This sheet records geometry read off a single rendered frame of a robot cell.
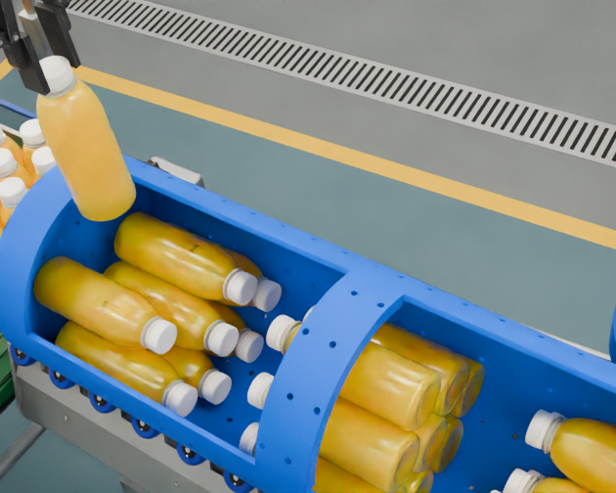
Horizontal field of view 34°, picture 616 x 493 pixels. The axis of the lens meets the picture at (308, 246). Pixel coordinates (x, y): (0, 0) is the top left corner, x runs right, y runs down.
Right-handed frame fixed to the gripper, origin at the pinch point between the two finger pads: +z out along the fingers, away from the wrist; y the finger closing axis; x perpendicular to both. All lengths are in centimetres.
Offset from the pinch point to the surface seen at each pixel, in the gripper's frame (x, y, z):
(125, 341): -5.5, -8.2, 35.4
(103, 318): -2.4, -7.8, 33.3
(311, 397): -34.0, -8.5, 25.2
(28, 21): 53, 34, 36
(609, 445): -60, 5, 32
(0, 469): 54, -12, 114
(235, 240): -5.0, 13.1, 39.1
